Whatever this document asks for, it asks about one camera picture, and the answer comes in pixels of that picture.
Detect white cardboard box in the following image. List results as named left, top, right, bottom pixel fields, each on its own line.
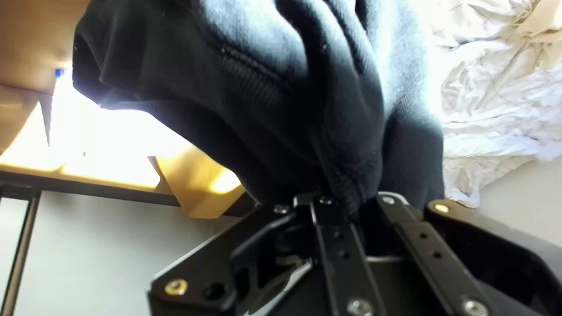
left=0, top=74, right=245, bottom=220

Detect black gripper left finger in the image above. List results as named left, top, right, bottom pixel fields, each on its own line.
left=294, top=194, right=387, bottom=316

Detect black hoodie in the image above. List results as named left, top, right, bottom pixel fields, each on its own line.
left=74, top=0, right=445, bottom=211

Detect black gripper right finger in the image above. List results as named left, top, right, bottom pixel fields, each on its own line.
left=378, top=192, right=496, bottom=316

